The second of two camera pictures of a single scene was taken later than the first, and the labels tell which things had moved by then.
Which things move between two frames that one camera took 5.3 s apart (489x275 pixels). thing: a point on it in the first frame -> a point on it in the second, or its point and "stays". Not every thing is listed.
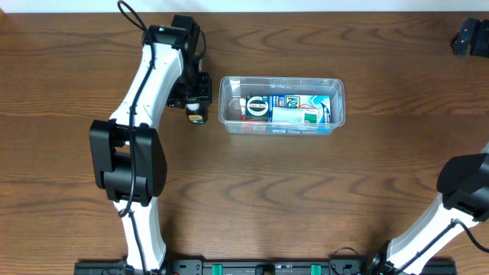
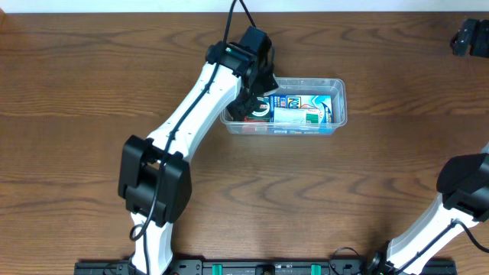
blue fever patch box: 322,102 stays
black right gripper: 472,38 stays
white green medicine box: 295,115 stays
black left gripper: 198,93 -> 244,104
